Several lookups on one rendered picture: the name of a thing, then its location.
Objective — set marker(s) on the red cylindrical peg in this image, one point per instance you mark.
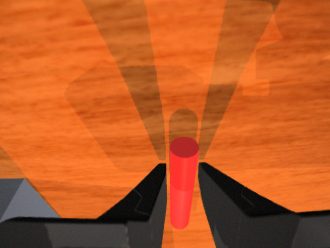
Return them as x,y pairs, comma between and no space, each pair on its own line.
183,163

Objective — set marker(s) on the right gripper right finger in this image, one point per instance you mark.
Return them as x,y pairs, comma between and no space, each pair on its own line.
238,217

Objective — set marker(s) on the grey open box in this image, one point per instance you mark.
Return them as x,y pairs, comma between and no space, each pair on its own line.
18,198

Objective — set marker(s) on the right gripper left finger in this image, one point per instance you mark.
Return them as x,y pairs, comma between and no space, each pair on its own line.
136,221

